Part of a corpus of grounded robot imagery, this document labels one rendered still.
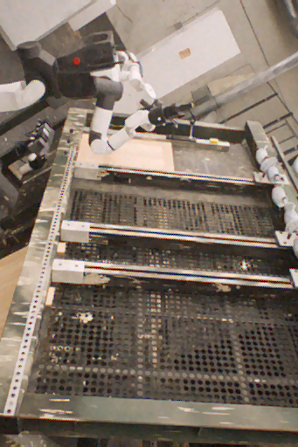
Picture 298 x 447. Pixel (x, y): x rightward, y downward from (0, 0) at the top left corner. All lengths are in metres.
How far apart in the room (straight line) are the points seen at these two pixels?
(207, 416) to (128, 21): 9.78
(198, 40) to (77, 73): 4.02
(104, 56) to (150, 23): 8.35
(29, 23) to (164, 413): 4.18
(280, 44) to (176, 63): 4.95
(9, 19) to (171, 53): 2.23
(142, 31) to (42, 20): 5.95
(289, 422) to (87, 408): 0.64
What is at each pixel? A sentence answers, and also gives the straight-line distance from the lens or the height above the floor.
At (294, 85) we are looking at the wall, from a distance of 11.20.
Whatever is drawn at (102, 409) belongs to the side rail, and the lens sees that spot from 1.50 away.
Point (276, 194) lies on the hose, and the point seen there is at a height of 1.81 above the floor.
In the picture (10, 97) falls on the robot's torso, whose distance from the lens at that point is 2.57.
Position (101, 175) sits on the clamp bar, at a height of 1.02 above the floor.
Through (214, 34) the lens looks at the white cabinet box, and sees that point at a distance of 6.29.
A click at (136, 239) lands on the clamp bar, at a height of 1.18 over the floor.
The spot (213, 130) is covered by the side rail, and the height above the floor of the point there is 1.59.
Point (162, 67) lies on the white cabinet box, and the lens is 6.35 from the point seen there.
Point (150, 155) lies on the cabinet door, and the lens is 2.77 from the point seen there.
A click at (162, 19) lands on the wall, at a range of 10.69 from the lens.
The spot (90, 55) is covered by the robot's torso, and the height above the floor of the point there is 1.30.
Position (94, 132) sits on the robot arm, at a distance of 2.29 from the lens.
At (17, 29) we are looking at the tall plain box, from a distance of 5.06.
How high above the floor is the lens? 1.88
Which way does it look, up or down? 18 degrees down
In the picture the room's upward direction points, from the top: 65 degrees clockwise
